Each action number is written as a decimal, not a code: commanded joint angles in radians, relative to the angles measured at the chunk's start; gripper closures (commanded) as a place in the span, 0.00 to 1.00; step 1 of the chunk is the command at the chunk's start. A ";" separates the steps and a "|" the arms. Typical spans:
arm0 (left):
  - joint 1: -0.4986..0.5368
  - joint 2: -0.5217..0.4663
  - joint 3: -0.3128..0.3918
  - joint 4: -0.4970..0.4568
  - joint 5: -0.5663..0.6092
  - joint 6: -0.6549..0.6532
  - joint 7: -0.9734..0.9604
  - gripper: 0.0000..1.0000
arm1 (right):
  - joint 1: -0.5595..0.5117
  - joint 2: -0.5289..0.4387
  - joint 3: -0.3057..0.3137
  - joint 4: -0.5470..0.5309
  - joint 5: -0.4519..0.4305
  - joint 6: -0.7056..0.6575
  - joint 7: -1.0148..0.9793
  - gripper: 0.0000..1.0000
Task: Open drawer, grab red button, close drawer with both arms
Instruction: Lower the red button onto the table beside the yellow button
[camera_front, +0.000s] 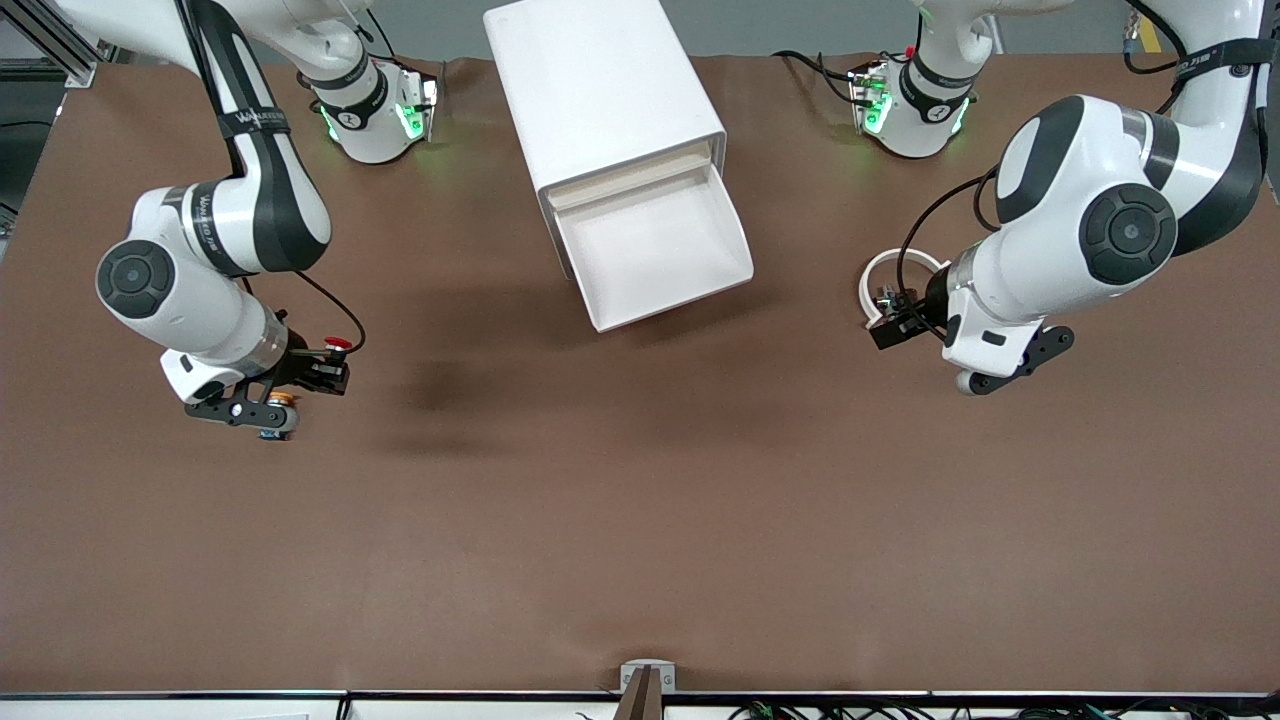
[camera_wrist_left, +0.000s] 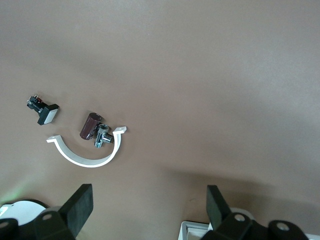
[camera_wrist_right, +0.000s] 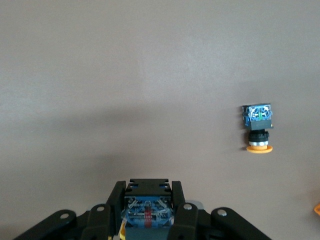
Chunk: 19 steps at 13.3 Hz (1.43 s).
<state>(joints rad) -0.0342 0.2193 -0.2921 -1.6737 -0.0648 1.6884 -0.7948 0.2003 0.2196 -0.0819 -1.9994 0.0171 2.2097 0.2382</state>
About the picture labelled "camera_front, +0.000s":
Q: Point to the white curved plastic piece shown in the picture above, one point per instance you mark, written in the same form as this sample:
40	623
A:
866	285

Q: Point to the orange mushroom pushbutton switch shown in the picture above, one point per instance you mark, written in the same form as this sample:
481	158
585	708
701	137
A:
283	399

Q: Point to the white plastic drawer cabinet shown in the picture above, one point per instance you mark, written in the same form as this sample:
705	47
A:
590	90

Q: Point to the red mushroom pushbutton switch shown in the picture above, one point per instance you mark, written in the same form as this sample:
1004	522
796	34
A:
338	344

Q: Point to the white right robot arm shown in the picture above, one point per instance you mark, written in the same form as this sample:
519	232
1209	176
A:
210	215

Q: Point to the grey table edge bracket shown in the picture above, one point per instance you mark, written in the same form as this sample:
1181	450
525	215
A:
630	675

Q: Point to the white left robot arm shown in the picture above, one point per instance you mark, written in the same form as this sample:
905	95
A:
1100	200

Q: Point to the aluminium frame post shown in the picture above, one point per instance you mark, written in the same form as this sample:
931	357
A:
82	72

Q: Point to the white plastic drawer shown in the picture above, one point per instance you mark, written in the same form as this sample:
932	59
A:
650	250
630	176

